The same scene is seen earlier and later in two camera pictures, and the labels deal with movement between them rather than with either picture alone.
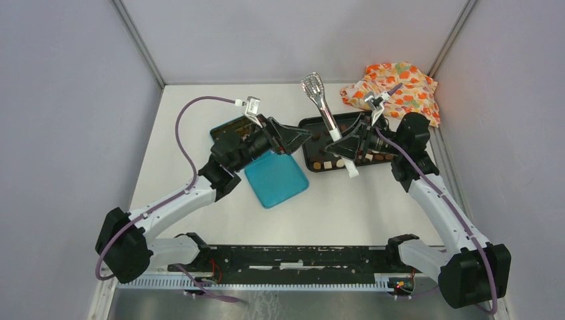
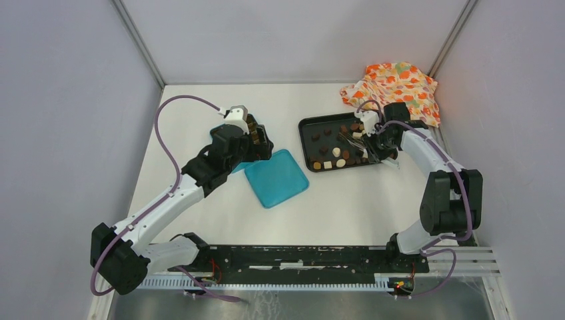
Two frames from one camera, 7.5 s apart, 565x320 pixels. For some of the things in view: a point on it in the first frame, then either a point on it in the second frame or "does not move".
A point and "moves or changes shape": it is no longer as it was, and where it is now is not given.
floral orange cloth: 417,95 does not move
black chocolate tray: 317,159 does not move
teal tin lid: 276,178 does not move
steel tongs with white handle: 313,84 moves or changes shape
